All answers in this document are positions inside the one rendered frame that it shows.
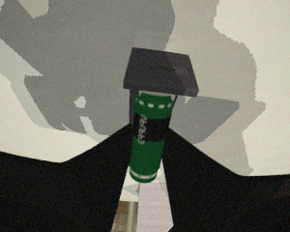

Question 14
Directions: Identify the green cylindrical battery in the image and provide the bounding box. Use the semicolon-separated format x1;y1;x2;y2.
130;90;173;183

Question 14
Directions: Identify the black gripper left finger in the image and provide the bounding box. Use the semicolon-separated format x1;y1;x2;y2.
0;124;133;232

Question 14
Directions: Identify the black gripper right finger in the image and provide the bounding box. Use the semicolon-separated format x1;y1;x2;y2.
161;128;290;232

